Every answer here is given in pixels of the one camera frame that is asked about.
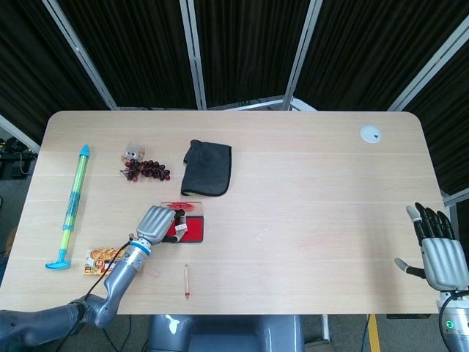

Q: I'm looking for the orange snack packet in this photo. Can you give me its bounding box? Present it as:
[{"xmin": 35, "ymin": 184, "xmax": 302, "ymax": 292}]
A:
[{"xmin": 83, "ymin": 248, "xmax": 124, "ymax": 276}]

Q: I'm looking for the small googly-eyed plush toy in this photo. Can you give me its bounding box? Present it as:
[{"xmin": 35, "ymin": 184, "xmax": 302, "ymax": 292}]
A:
[{"xmin": 121, "ymin": 142, "xmax": 147, "ymax": 162}]

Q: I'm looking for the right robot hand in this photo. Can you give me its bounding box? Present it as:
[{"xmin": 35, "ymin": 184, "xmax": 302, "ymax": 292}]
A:
[{"xmin": 394, "ymin": 202, "xmax": 469, "ymax": 293}]

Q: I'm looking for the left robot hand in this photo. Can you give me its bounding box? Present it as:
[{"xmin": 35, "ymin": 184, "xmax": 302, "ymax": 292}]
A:
[{"xmin": 135, "ymin": 205, "xmax": 188, "ymax": 246}]

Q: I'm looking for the green blue water pump toy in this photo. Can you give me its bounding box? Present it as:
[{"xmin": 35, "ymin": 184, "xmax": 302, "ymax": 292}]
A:
[{"xmin": 45, "ymin": 144, "xmax": 92, "ymax": 271}]

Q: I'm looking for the white round cable grommet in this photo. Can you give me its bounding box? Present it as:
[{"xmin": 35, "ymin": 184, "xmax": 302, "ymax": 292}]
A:
[{"xmin": 359, "ymin": 125, "xmax": 383, "ymax": 144}]

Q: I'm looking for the dark red grape bunch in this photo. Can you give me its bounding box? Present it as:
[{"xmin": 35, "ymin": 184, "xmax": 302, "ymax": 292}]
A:
[{"xmin": 120, "ymin": 159, "xmax": 172, "ymax": 183}]

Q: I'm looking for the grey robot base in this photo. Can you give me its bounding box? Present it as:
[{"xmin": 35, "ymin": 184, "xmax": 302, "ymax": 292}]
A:
[{"xmin": 145, "ymin": 314, "xmax": 306, "ymax": 352}]

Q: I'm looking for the dark grey folded cloth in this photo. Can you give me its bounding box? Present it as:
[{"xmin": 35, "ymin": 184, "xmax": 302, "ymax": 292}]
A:
[{"xmin": 180, "ymin": 139, "xmax": 232, "ymax": 198}]

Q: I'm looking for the black curtain partition screen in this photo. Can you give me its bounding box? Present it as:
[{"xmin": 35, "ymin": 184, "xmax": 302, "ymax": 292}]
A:
[{"xmin": 0, "ymin": 0, "xmax": 469, "ymax": 206}]

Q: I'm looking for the red ink pad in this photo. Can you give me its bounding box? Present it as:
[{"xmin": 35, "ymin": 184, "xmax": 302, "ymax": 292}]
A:
[{"xmin": 160, "ymin": 200, "xmax": 204, "ymax": 243}]

